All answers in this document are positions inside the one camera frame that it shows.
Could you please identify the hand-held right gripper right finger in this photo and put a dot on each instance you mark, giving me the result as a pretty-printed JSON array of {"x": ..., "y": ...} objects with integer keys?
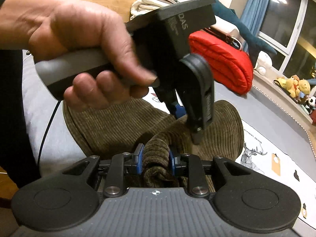
[{"x": 172, "y": 163}]

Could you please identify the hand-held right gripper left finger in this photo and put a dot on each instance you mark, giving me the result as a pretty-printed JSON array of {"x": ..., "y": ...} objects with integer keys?
[{"x": 139, "y": 158}]

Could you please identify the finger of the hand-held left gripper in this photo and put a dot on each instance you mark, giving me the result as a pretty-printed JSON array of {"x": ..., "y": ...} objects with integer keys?
[
  {"x": 202, "y": 103},
  {"x": 178, "y": 110}
]

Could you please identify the person's left forearm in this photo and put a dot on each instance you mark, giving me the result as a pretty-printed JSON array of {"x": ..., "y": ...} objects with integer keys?
[{"x": 14, "y": 22}]

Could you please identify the person's left hand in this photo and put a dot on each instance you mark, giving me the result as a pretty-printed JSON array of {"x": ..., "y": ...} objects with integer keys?
[{"x": 74, "y": 24}]

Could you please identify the folded cream blanket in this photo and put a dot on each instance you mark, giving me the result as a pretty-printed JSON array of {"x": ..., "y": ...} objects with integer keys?
[{"x": 143, "y": 6}]

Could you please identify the red puffer jacket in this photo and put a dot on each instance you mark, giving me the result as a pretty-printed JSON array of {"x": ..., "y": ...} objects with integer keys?
[{"x": 222, "y": 59}]

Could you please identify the teal shark plush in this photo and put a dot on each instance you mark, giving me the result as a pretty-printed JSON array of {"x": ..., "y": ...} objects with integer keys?
[{"x": 227, "y": 14}]

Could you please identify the white and dark folded clothes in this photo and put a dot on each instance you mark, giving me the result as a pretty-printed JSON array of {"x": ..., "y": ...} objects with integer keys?
[{"x": 232, "y": 33}]

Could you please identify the deer print bed sheet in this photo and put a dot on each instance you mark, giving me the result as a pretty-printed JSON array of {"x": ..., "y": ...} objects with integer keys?
[{"x": 271, "y": 118}]

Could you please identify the white window sill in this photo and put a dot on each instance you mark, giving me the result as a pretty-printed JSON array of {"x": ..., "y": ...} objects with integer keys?
[{"x": 271, "y": 88}]

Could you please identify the white round plush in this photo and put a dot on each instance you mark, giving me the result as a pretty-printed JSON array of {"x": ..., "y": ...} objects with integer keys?
[{"x": 263, "y": 61}]

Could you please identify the blue curtain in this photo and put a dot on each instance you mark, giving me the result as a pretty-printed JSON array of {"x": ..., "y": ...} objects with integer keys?
[{"x": 256, "y": 2}]

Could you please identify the yellow bear plush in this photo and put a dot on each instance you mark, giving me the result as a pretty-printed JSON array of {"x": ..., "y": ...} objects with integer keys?
[{"x": 293, "y": 85}]

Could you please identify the panda plush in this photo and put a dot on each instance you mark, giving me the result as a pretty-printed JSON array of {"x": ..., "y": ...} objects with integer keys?
[{"x": 311, "y": 102}]

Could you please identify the window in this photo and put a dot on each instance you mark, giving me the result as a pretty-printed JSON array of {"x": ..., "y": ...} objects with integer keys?
[{"x": 284, "y": 17}]

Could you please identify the person's black clothing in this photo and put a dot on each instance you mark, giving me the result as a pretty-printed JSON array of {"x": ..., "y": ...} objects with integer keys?
[{"x": 14, "y": 116}]

